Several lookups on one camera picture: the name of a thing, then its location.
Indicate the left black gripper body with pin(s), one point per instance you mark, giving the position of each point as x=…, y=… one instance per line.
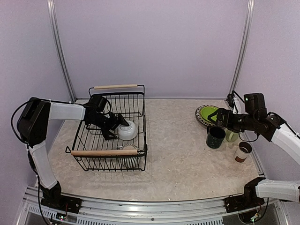
x=106, y=123

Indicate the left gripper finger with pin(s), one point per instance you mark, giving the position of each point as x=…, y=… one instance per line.
x=108, y=135
x=121, y=120

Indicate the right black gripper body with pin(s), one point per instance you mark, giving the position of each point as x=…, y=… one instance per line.
x=233, y=124

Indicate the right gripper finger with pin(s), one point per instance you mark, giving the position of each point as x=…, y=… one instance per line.
x=217, y=114
x=212, y=124

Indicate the dark green mug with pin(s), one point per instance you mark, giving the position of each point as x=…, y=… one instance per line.
x=215, y=136

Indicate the bright green plate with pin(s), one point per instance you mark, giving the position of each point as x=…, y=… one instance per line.
x=207, y=110

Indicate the white ceramic bowl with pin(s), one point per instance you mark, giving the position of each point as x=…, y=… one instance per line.
x=127, y=133

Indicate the yellow patterned plate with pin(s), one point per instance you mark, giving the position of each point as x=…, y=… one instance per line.
x=198, y=112

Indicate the black white striped plate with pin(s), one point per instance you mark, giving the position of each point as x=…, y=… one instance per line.
x=199, y=117

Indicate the light green mug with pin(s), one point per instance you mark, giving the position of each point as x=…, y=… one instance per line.
x=231, y=136

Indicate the black wire dish rack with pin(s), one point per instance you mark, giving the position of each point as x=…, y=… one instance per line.
x=115, y=139

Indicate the white brown cup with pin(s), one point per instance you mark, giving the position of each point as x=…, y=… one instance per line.
x=243, y=151

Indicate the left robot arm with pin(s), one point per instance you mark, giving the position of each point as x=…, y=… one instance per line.
x=32, y=128

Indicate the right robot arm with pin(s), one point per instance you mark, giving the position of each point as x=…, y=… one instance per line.
x=274, y=129

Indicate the black white striped bowl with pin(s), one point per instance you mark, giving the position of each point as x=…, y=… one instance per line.
x=130, y=162

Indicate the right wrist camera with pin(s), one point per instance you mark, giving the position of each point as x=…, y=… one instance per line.
x=234, y=101

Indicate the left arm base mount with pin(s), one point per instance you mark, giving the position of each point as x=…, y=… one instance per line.
x=53, y=198

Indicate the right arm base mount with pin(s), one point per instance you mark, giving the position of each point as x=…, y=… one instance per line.
x=247, y=200

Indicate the aluminium front rail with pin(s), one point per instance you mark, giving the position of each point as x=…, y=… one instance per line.
x=95, y=211

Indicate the right aluminium corner post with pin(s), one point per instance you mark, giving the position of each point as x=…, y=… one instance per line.
x=243, y=45

